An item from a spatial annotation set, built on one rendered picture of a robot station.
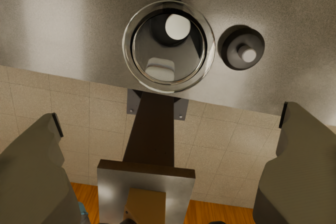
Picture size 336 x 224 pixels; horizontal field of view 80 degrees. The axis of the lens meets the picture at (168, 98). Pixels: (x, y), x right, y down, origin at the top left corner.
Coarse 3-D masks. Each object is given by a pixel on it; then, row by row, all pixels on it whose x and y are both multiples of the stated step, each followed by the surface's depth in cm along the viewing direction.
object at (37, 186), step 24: (48, 120) 11; (24, 144) 9; (48, 144) 9; (0, 168) 8; (24, 168) 8; (48, 168) 8; (0, 192) 7; (24, 192) 7; (48, 192) 7; (72, 192) 7; (0, 216) 6; (24, 216) 6; (48, 216) 6; (72, 216) 7
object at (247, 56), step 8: (232, 32) 42; (240, 32) 41; (248, 32) 41; (256, 32) 41; (224, 40) 42; (232, 40) 41; (240, 40) 41; (248, 40) 41; (256, 40) 41; (224, 48) 43; (232, 48) 42; (240, 48) 41; (248, 48) 39; (256, 48) 42; (224, 56) 43; (232, 56) 43; (240, 56) 41; (248, 56) 40; (256, 56) 43; (232, 64) 44; (240, 64) 44; (248, 64) 43
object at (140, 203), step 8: (128, 192) 66; (136, 192) 67; (144, 192) 67; (152, 192) 68; (160, 192) 68; (128, 200) 64; (136, 200) 64; (144, 200) 65; (152, 200) 65; (160, 200) 66; (128, 208) 62; (136, 208) 62; (144, 208) 62; (152, 208) 63; (160, 208) 63; (128, 216) 62; (136, 216) 60; (144, 216) 60; (152, 216) 61; (160, 216) 61
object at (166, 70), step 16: (160, 0) 21; (176, 0) 21; (144, 16) 22; (192, 16) 22; (128, 32) 22; (144, 32) 33; (192, 32) 36; (208, 32) 22; (128, 48) 23; (144, 48) 31; (160, 48) 39; (176, 48) 40; (192, 48) 32; (208, 48) 23; (128, 64) 24; (144, 64) 27; (160, 64) 31; (176, 64) 32; (192, 64) 27; (208, 64) 24; (144, 80) 25; (160, 80) 26; (176, 80) 26; (192, 80) 25
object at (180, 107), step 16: (128, 96) 157; (144, 96) 122; (160, 96) 125; (128, 112) 164; (144, 112) 107; (160, 112) 109; (176, 112) 163; (144, 128) 95; (160, 128) 96; (128, 144) 84; (144, 144) 85; (160, 144) 86; (128, 160) 76; (144, 160) 77; (160, 160) 78
